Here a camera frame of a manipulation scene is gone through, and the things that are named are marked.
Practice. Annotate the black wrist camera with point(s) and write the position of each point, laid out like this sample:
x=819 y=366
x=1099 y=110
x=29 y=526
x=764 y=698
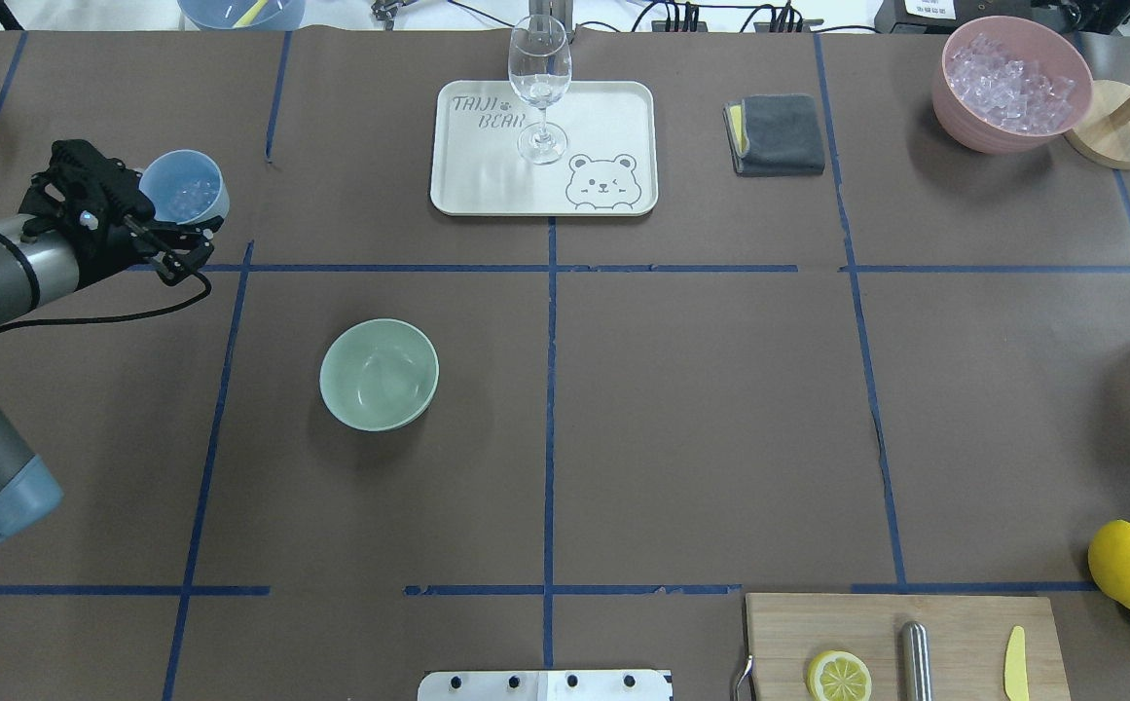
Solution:
x=80 y=181

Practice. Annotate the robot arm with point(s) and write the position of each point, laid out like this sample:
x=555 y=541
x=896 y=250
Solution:
x=35 y=271

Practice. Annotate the grey folded cloth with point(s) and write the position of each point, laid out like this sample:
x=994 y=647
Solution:
x=774 y=135

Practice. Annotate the yellow plastic knife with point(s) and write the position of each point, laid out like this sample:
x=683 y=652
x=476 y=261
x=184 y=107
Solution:
x=1015 y=670

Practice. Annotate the clear wine glass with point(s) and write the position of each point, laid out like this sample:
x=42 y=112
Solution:
x=539 y=69

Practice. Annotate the light green bowl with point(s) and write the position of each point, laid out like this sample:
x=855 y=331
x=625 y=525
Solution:
x=379 y=375

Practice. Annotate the wooden cutting board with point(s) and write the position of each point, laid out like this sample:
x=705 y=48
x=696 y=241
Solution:
x=967 y=637

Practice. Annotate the lemon half slice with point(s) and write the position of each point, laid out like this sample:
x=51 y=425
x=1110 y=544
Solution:
x=836 y=674

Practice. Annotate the yellow lemon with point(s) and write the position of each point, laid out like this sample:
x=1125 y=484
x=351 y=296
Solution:
x=1109 y=560

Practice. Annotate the light blue plastic cup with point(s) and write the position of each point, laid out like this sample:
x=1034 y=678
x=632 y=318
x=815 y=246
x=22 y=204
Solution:
x=186 y=187

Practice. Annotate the cream bear serving tray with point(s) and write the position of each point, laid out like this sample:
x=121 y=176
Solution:
x=609 y=168

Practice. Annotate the pink bowl of ice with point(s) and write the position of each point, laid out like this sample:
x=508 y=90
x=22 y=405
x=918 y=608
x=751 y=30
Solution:
x=1005 y=85

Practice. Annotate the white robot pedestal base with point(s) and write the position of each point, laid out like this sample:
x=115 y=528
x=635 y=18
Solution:
x=603 y=684

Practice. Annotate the wooden stand with round base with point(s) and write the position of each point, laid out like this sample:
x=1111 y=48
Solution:
x=1103 y=133

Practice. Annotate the steel cylinder muddler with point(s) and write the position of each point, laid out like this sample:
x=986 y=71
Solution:
x=916 y=672

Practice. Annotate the blue bowl with fork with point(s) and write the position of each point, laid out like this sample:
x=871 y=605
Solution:
x=244 y=15

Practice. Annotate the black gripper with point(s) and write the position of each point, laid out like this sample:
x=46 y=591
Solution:
x=104 y=239

